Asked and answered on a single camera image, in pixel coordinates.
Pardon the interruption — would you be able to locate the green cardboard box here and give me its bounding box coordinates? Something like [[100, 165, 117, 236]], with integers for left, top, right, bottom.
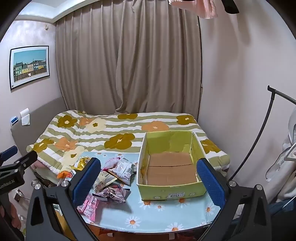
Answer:
[[136, 130, 208, 202]]

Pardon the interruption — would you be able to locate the black hanging object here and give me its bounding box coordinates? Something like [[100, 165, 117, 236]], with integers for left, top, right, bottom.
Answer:
[[221, 0, 240, 14]]

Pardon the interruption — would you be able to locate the silver purple snack packet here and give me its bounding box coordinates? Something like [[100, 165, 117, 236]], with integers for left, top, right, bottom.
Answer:
[[92, 185, 131, 203]]

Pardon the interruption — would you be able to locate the gold snack packet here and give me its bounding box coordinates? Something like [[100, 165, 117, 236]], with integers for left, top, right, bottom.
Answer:
[[70, 156, 92, 172]]

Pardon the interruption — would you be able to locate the black metal clothes rack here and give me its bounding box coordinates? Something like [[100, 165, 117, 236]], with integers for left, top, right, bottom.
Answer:
[[228, 85, 296, 181]]

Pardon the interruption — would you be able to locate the pink snack packet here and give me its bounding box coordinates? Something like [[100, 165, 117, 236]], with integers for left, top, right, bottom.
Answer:
[[77, 195, 100, 221]]

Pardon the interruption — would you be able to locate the taupe curtain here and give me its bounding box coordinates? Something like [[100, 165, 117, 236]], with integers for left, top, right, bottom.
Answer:
[[55, 0, 203, 115]]

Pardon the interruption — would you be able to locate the grey padded headboard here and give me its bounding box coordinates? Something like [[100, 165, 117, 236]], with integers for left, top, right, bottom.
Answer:
[[10, 96, 70, 160]]

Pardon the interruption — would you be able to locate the small orange snack packet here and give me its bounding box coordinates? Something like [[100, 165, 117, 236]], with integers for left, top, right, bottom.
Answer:
[[57, 170, 77, 184]]

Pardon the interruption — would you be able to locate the framed picture of houses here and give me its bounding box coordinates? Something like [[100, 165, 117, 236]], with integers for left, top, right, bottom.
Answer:
[[9, 46, 51, 91]]

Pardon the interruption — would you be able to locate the beige and orange snack packet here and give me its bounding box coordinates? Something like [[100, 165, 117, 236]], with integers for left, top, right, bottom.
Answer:
[[92, 171, 118, 193]]

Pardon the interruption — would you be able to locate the black wall cable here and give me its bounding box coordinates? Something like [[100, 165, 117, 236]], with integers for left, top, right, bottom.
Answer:
[[196, 14, 204, 121]]

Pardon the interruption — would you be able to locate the blue denim cloth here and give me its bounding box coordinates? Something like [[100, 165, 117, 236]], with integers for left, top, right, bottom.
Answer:
[[267, 199, 296, 217]]

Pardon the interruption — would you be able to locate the white hanging garment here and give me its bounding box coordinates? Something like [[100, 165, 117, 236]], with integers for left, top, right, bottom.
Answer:
[[265, 113, 296, 200]]

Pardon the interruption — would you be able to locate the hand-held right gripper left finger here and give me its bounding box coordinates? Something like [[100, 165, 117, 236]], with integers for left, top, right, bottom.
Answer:
[[26, 158, 101, 241]]

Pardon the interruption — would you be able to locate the daisy print tablecloth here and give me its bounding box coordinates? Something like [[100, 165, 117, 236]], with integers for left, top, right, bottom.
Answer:
[[76, 151, 222, 232]]

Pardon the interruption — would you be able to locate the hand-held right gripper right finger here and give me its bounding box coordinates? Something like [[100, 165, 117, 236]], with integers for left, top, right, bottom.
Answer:
[[196, 158, 272, 241]]

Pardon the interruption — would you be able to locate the flowered striped blanket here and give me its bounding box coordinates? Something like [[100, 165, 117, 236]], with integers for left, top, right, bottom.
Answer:
[[26, 111, 231, 183]]

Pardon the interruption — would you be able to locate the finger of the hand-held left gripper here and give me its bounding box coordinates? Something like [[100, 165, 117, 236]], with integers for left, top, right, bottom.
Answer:
[[0, 151, 38, 176], [0, 146, 18, 165]]

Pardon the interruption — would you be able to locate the silver snack bag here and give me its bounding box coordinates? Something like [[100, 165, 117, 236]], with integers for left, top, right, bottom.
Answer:
[[109, 161, 136, 186]]

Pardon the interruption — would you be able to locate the pink hanging cloth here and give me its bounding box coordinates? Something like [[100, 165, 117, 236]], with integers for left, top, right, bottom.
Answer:
[[168, 0, 218, 19]]

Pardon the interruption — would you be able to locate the white paper sheet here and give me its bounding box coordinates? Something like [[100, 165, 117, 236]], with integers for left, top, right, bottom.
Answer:
[[20, 108, 30, 126]]

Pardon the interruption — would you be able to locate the person's left hand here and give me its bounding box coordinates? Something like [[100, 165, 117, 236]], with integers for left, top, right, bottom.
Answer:
[[0, 204, 23, 230]]

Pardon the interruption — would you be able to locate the pink white snack bag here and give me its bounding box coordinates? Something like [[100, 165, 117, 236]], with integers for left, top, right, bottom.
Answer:
[[102, 156, 124, 172]]

